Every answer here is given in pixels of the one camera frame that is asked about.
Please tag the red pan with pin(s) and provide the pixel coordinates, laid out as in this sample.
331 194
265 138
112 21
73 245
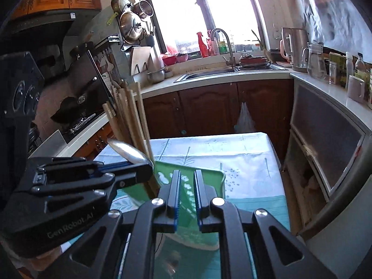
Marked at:
252 62

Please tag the grey refrigerator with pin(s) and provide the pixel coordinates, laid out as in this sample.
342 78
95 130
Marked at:
348 209

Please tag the steel faucet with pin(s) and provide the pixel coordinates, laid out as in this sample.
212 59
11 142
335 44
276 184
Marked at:
229 46

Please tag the clear plastic bottle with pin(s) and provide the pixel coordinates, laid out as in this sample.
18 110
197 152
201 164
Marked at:
360 66

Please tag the red spray bottle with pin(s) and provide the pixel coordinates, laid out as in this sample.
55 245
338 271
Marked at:
202 46

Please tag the kitchen window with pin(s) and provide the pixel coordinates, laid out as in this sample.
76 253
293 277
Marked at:
189 11

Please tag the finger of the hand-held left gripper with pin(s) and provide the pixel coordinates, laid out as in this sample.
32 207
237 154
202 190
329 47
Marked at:
133 171
72 164

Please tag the white plastic bag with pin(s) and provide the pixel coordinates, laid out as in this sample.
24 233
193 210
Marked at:
244 119

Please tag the hanging steel pot lid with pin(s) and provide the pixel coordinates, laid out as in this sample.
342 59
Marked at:
130 27

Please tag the glass pitcher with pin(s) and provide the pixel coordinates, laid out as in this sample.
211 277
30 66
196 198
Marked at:
315 64

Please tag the black range hood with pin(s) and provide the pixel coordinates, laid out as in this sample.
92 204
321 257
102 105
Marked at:
43 20

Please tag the white cutting board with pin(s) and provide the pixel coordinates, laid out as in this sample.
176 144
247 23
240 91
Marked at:
141 61

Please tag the white mug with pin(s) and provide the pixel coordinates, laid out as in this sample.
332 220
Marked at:
355 88

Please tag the pink bottle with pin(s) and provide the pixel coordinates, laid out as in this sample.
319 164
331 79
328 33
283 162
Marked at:
209 45

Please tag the floral teal tablecloth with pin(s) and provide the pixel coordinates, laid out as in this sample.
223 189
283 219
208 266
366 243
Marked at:
247 162

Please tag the steel sink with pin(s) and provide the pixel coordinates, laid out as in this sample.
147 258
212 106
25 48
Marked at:
206 75

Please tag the wooden lower cabinets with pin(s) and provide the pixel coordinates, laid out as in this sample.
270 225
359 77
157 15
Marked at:
209 110

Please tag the red bowl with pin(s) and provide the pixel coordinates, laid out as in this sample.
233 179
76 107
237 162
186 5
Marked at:
169 59

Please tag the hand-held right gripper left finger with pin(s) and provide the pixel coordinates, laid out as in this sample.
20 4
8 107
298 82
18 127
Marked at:
173 203

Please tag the foil wall covering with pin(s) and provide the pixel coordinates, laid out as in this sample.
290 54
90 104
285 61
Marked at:
334 8

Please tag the green packaged box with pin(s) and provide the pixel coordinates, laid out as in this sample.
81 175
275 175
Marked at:
337 68

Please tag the green soap bottle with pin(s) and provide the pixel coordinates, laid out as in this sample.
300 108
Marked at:
223 46

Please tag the brown wooden chopstick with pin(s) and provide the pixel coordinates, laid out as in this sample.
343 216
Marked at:
130 107
123 107

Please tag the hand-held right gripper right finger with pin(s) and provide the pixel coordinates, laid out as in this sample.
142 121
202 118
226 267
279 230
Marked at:
200 203

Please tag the steel bowl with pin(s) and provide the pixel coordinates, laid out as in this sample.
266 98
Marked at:
155 76

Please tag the steel sheet panel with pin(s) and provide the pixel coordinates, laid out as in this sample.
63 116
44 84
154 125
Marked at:
49 145

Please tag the shiny steel spoon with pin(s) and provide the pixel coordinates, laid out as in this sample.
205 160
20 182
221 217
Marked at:
130 151

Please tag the white cap bottle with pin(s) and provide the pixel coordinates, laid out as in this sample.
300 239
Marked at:
348 69

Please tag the hanging white spatula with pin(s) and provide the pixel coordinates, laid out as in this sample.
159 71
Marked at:
107 66

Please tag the steel electric kettle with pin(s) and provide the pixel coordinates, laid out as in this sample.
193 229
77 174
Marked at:
296 49

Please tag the black wok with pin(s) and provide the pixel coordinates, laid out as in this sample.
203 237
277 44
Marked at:
68 107

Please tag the hanging steel pot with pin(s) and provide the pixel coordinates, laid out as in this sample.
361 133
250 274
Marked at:
144 9

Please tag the pink bowl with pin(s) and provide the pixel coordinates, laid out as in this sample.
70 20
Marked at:
182 58

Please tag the hanging brass pot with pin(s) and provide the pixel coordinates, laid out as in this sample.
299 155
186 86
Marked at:
119 5

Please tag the green utensil holder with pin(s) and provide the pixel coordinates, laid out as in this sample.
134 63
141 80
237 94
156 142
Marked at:
212 177

